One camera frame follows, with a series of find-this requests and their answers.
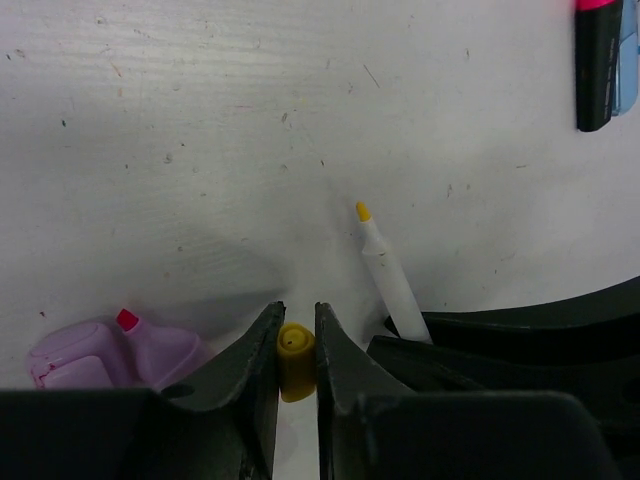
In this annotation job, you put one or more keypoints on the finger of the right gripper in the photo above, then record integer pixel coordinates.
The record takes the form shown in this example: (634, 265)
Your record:
(606, 383)
(601, 327)

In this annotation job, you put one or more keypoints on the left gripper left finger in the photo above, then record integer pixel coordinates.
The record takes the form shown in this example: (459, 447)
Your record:
(229, 409)

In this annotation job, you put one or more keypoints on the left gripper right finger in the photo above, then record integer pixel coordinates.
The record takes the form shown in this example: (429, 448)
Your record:
(353, 391)

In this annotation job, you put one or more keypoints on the yellow pen cap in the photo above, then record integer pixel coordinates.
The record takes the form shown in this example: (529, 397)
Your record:
(296, 356)

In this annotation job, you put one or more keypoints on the white yellow marker pen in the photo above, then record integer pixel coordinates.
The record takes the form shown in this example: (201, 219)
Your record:
(390, 280)

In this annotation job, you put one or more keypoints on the lilac highlighter body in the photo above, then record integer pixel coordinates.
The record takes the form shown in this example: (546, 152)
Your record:
(163, 355)

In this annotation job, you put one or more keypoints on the blue translucent highlighter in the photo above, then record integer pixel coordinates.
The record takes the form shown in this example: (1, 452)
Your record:
(627, 71)

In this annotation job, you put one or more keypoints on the black pink highlighter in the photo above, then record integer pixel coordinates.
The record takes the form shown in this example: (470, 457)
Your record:
(596, 46)

